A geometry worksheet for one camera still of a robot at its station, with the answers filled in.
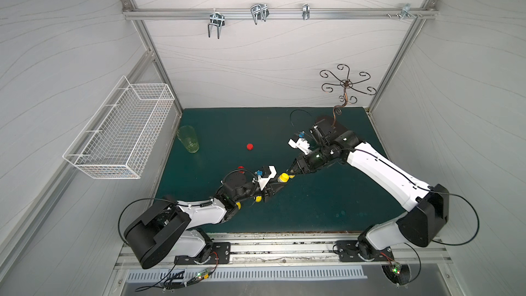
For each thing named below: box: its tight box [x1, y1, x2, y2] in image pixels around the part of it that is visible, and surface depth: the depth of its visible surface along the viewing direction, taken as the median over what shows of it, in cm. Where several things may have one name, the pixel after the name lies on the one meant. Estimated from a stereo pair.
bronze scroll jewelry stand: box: [319, 63, 377, 128], surface depth 90 cm
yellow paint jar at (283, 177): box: [277, 172, 290, 183], surface depth 75 cm
